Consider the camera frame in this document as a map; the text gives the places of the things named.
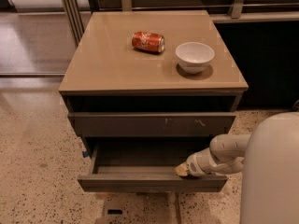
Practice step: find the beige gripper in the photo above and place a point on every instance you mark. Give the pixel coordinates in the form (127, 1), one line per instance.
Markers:
(195, 166)

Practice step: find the grey drawer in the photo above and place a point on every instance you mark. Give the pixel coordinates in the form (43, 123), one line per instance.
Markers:
(145, 167)
(194, 124)

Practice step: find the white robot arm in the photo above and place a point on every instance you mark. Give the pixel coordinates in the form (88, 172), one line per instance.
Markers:
(268, 160)

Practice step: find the grey top drawer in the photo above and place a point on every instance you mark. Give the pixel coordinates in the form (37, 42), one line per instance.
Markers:
(194, 124)

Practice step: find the grey drawer cabinet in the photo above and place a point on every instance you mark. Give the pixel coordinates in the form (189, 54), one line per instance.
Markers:
(108, 75)

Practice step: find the white bowl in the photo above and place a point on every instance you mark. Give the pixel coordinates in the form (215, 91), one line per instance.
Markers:
(194, 57)

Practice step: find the red soda can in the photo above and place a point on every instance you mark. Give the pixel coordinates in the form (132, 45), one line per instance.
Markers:
(148, 42)

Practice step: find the metal railing frame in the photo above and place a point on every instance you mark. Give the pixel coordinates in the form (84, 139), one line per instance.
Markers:
(220, 10)

